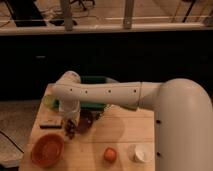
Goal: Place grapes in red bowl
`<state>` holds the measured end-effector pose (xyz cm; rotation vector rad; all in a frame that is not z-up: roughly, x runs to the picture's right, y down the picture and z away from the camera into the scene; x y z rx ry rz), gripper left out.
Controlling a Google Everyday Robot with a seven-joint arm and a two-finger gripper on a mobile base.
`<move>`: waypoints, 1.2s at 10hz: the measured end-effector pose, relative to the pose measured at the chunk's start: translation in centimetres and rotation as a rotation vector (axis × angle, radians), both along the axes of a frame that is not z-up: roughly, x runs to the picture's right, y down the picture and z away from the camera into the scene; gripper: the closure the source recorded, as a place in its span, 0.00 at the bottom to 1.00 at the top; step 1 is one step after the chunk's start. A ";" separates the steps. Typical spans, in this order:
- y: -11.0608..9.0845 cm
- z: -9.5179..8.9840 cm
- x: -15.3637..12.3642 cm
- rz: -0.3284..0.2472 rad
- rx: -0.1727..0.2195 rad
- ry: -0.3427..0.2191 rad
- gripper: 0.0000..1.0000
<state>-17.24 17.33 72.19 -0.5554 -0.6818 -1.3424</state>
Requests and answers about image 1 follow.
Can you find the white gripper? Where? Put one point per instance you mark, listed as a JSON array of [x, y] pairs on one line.
[[70, 111]]

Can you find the dark purple grape bunch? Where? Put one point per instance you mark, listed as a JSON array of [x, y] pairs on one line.
[[69, 129]]

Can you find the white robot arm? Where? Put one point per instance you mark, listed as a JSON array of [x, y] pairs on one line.
[[183, 115]]

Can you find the dark red bowl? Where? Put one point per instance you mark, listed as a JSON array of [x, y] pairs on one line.
[[85, 122]]

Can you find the orange bowl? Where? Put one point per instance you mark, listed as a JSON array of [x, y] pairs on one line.
[[47, 150]]

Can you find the light green cup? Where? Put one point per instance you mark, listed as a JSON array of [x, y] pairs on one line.
[[48, 101]]

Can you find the green plastic tray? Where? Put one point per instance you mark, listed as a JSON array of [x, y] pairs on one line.
[[87, 80]]

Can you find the orange fruit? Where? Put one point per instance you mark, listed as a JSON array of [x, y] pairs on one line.
[[110, 155]]

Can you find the white cup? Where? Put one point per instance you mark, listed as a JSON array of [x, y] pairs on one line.
[[141, 153]]

